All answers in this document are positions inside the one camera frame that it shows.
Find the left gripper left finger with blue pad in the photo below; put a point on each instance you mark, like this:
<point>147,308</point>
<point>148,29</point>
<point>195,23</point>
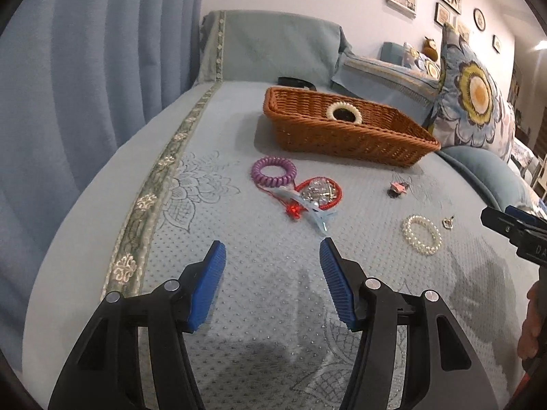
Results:
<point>102,370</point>

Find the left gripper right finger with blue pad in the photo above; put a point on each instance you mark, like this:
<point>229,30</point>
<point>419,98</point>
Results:
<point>442,370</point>

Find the clear blue hair claw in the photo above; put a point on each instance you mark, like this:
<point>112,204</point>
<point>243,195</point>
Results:
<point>297,207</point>

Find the right hand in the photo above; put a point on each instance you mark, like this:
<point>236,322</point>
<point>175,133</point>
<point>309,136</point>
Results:
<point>528,343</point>

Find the teal velvet cushion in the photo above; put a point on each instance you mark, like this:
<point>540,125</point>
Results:
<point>491,177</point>

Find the teal sofa seat cover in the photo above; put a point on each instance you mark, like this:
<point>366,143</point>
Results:
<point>272,340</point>

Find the pink black hair clip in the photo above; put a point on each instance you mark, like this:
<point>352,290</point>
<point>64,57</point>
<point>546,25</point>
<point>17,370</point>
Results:
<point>398,188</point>

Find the large floral cushion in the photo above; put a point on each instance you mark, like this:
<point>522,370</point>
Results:
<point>469,109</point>

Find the brown wicker basket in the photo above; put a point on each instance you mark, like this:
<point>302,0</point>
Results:
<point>344,127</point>

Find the striped blue sofa backrest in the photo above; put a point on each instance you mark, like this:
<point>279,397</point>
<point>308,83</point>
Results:
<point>374,80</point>

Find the brown owl plush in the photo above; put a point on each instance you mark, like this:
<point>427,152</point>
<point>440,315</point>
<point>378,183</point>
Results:
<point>430,49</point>

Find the small floral pillow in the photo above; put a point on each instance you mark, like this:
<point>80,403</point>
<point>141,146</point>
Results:
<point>416,61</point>

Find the teal sofa armrest cover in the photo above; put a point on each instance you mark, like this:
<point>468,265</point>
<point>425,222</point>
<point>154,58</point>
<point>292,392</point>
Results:
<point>263,46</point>

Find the small black framed picture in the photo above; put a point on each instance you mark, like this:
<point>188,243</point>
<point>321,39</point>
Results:
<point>442,15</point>

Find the blue curtain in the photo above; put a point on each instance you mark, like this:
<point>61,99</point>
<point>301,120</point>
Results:
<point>79,78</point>

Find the black strap band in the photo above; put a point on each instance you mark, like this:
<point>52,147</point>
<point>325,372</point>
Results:
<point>296,83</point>

